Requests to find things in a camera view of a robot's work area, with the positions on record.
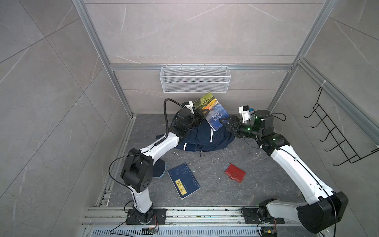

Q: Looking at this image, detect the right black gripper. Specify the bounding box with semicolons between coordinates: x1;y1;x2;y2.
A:
220;117;262;141

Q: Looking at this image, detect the colourful landscape cover book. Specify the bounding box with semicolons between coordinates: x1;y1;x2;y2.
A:
193;92;230;131

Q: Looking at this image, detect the navy blue backpack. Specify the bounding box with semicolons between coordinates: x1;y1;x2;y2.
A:
156;114;236;157

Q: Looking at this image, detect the dark blue yellow-label book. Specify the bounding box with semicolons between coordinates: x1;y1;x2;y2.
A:
167;163;201;199

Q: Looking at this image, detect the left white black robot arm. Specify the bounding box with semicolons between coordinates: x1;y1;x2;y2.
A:
120;102;202;214

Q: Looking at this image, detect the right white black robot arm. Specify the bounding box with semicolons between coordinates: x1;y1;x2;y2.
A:
220;110;348;234

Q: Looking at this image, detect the navy blue pencil case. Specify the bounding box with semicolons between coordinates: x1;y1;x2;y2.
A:
153;159;167;178

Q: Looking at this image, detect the red leather wallet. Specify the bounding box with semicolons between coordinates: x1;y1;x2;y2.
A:
225;164;246;183

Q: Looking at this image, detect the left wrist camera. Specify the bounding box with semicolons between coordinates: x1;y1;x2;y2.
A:
183;101;194;115

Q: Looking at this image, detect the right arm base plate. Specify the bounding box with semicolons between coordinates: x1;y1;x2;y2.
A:
240;207;285;224

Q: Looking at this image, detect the black wire hook rack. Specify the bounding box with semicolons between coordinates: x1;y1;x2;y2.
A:
304;87;379;167

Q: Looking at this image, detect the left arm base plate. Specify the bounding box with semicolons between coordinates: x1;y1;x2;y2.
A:
126;208;167;225

